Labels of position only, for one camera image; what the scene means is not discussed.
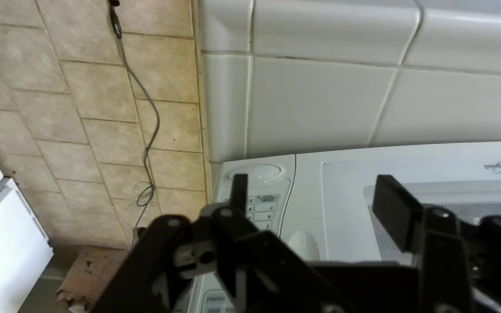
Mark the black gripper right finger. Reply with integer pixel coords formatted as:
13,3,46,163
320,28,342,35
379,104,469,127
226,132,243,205
370,172,501,313

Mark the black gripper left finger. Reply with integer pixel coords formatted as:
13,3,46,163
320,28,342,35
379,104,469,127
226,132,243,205
90,172,351,313

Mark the white tiled kitchen counter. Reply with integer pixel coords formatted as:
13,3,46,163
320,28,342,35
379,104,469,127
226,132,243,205
194,0,501,165

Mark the black floor cable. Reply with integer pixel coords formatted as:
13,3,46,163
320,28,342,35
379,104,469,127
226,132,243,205
106,0,163,235

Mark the brown cardboard box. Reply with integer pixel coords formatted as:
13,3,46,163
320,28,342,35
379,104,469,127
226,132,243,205
55,245,132,313

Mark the white microwave oven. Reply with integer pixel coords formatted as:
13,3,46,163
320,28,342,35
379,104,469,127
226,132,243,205
186,141,501,313

